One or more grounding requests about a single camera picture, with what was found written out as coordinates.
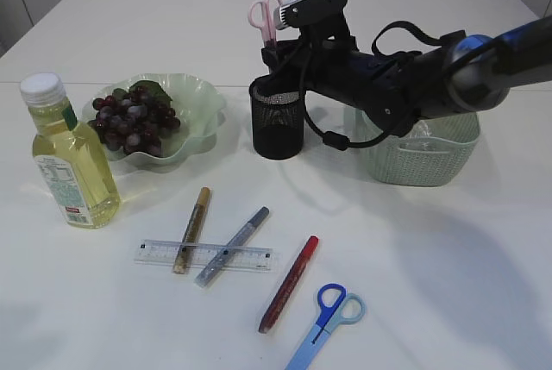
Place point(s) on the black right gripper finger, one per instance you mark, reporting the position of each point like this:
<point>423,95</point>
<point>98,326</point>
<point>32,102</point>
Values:
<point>277,85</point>

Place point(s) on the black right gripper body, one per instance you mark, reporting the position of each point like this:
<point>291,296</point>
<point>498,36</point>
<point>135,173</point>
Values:
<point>332,69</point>

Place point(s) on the small pink purple scissors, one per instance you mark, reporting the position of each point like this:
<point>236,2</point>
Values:
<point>260,16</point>

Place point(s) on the clear plastic sheet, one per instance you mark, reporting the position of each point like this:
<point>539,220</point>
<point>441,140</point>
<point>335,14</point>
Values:
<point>421,130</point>

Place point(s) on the purple artificial grape bunch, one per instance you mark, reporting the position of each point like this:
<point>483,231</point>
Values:
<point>137,119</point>

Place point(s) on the yellow tea drink bottle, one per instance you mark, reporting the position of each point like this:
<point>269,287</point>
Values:
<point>69,155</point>

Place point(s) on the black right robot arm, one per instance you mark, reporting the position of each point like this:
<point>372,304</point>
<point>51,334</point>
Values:
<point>462,74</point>

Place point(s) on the black mesh pen holder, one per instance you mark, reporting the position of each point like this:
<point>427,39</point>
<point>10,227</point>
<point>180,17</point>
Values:
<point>277,126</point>

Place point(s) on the green wavy plastic plate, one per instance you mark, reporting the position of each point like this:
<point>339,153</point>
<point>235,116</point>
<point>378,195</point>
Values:
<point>197,104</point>

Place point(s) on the green woven plastic basket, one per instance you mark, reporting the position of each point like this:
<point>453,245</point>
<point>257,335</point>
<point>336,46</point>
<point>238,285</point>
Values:
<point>430,162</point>

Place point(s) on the silver blue marker pen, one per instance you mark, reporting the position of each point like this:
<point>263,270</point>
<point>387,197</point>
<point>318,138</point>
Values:
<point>216,264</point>

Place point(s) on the clear plastic ruler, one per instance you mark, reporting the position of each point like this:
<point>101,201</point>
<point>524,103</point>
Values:
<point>199,255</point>

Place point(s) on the gold marker pen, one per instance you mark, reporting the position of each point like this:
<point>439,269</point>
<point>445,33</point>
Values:
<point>192,230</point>

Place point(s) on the red marker pen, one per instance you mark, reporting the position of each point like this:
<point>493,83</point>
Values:
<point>289,283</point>

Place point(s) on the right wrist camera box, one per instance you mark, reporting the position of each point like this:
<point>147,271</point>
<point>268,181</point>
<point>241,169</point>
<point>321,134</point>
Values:
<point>316,20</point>

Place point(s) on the blue handled scissors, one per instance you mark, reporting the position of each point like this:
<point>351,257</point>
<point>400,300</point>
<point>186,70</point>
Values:
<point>331,316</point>

